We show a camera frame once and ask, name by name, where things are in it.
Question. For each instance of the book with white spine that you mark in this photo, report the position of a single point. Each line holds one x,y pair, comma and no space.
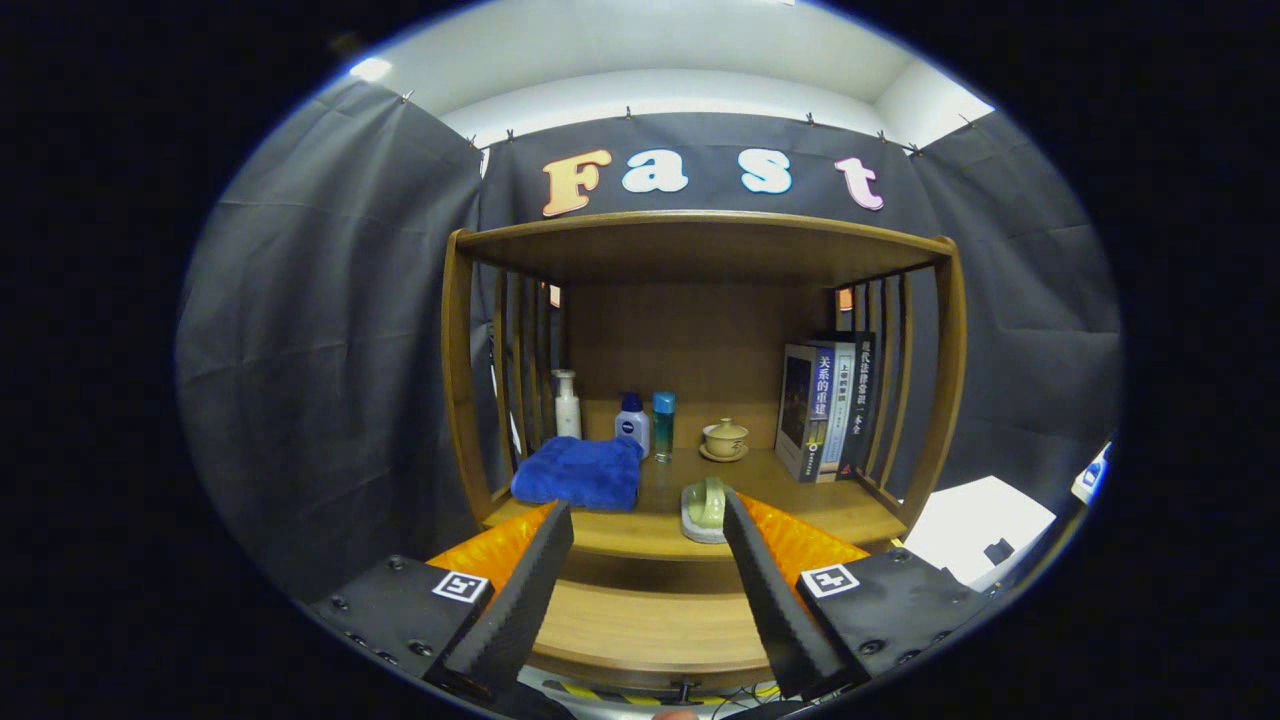
842,420

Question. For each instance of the wooden drawer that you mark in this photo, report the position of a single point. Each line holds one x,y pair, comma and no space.
650,620

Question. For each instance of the white power strip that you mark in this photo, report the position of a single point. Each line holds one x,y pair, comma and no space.
1090,480

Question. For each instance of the teal clear bottle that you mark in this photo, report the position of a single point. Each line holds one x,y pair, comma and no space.
664,430

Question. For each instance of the wooden countertop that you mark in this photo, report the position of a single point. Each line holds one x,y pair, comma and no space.
650,510

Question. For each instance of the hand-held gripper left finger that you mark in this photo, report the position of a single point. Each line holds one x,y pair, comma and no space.
525,595

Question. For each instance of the book with black spine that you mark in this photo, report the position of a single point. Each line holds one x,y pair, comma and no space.
863,400

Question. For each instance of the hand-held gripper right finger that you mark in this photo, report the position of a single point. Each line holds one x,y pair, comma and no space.
775,600

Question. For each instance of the white pump bottle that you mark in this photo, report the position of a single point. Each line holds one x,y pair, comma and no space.
568,415

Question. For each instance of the black drawer knob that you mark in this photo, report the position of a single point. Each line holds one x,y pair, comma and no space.
686,689

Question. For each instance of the blue towel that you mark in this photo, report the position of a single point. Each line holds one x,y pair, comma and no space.
580,470

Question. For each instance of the ceiling light panel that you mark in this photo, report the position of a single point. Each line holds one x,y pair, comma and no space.
370,69

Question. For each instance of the white lotion bottle blue cap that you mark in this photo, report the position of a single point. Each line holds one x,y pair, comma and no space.
632,430

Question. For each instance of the beige saucer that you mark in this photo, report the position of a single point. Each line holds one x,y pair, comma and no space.
724,457

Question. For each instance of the beige lidded teacup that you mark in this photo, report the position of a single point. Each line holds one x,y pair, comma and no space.
725,438

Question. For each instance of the green scrub brush white pad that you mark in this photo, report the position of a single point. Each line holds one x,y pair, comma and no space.
705,505

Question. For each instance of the book with purple spine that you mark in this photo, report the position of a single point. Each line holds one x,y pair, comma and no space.
795,410

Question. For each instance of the wooden cabinet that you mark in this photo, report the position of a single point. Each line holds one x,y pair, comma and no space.
700,250

